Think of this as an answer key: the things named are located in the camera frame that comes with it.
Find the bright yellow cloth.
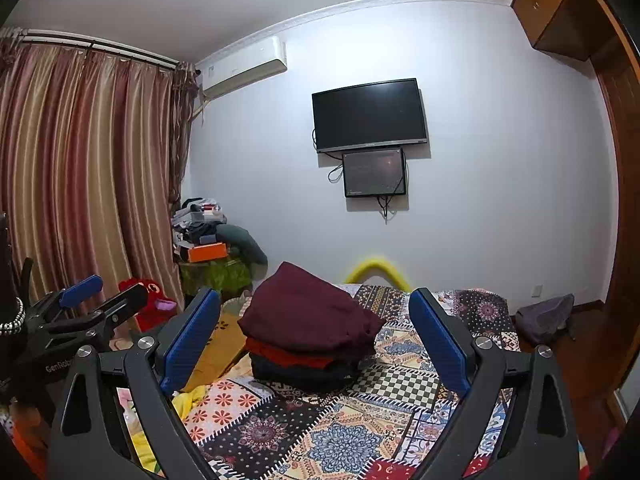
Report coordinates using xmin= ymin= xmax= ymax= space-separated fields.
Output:
xmin=120 ymin=385 xmax=211 ymax=476

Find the white air conditioner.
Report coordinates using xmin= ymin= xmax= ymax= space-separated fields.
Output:
xmin=197 ymin=36 xmax=288 ymax=101

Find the orange cloth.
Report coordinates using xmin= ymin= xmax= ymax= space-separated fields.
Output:
xmin=10 ymin=402 xmax=53 ymax=466

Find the green cloth covered table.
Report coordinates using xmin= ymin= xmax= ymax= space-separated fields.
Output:
xmin=179 ymin=257 xmax=253 ymax=301

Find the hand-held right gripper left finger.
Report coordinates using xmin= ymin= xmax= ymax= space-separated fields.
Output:
xmin=47 ymin=287 xmax=222 ymax=480

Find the small black wall monitor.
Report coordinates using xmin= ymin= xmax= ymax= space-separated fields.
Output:
xmin=342 ymin=146 xmax=407 ymax=199

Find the dark navy garment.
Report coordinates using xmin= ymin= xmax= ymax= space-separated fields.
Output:
xmin=249 ymin=352 xmax=361 ymax=395

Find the pile of clothes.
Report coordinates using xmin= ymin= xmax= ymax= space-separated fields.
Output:
xmin=170 ymin=197 xmax=228 ymax=251

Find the wooden wardrobe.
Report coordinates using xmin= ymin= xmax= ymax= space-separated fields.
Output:
xmin=510 ymin=0 xmax=640 ymax=421

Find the maroon garment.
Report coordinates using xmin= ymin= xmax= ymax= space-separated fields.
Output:
xmin=237 ymin=261 xmax=387 ymax=361

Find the striped brown curtain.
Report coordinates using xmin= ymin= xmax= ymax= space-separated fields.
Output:
xmin=0 ymin=35 xmax=198 ymax=321

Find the dark green garment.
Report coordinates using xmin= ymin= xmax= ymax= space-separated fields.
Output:
xmin=215 ymin=224 xmax=269 ymax=268

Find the grey backpack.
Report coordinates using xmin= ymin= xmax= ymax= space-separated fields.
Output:
xmin=515 ymin=294 xmax=576 ymax=346

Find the curtain rod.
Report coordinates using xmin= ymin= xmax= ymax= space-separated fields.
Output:
xmin=0 ymin=27 xmax=181 ymax=68

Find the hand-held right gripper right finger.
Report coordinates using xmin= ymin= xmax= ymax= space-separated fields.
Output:
xmin=408 ymin=287 xmax=581 ymax=480

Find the black wall television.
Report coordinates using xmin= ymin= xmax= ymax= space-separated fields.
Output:
xmin=311 ymin=78 xmax=430 ymax=154

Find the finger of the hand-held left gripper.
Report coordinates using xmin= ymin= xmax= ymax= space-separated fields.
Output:
xmin=37 ymin=284 xmax=149 ymax=346
xmin=27 ymin=275 xmax=104 ymax=321

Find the orange box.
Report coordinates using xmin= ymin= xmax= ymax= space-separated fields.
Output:
xmin=187 ymin=242 xmax=228 ymax=263

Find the yellow foam tube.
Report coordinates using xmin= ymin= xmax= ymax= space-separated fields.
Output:
xmin=345 ymin=255 xmax=411 ymax=293

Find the patchwork printed blanket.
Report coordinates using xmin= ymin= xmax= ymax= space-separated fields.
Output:
xmin=175 ymin=282 xmax=583 ymax=480

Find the red garment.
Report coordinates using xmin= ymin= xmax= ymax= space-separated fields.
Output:
xmin=245 ymin=336 xmax=366 ymax=371

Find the red plush toy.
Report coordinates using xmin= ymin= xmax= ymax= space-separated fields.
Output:
xmin=118 ymin=277 xmax=178 ymax=333

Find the mustard yellow cloth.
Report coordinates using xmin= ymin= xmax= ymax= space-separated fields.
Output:
xmin=192 ymin=305 xmax=251 ymax=391

